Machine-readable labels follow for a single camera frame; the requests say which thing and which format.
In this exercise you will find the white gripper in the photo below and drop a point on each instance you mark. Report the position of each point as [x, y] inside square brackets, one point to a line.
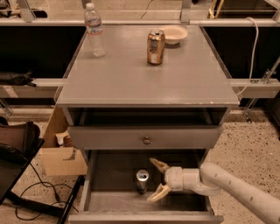
[173, 178]

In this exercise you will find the silver blue redbull can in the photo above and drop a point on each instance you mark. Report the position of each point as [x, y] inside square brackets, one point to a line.
[142, 177]

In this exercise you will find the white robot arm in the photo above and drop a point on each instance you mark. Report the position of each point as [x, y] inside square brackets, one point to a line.
[208, 180]

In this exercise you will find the round brass drawer knob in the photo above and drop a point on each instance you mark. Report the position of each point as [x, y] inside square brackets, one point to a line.
[146, 140]

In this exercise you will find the grey top drawer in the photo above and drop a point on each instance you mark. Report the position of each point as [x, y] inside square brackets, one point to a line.
[131, 137]

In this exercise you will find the open grey middle drawer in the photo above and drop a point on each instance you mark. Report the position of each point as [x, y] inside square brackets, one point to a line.
[110, 194]

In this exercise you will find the grey drawer cabinet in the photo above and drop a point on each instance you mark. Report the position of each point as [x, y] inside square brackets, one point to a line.
[122, 89]

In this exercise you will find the gold soda can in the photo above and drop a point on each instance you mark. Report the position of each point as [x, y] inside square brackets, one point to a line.
[155, 46]

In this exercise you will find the cardboard box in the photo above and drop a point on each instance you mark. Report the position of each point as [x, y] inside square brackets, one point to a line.
[58, 158]

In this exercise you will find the white paper bowl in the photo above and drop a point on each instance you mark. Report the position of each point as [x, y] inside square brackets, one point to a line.
[174, 34]

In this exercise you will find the black chair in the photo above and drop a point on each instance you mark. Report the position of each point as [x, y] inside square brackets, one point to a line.
[19, 144]

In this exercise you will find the clear plastic water bottle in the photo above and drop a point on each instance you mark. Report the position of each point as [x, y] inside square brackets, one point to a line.
[94, 29]

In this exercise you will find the black object on rail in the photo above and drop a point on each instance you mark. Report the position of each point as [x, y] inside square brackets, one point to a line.
[17, 79]

